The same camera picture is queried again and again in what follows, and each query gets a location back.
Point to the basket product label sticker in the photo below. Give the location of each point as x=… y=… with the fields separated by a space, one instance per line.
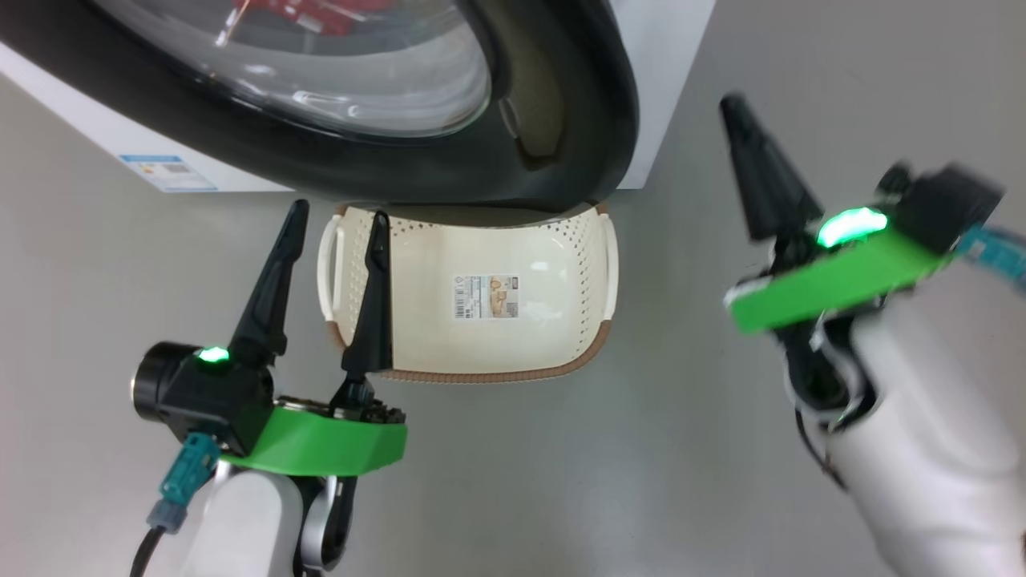
x=486 y=296

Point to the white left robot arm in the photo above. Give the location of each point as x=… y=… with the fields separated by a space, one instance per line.
x=240 y=521

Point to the red garment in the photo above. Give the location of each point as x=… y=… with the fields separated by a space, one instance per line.
x=321 y=14

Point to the white front-load washing machine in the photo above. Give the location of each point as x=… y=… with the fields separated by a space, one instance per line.
x=665 y=72

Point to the black glass washing machine door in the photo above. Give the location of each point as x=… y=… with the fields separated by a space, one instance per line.
x=385 y=164

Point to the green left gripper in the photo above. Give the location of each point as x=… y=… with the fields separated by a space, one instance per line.
x=321 y=441

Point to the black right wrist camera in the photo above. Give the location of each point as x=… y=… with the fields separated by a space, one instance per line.
x=938 y=204

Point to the blue energy label sticker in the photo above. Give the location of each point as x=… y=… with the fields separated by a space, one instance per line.
x=168 y=173

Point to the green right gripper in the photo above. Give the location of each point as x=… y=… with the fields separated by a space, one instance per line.
x=834 y=280

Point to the cream perforated laundry basket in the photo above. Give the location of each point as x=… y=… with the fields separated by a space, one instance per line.
x=449 y=344

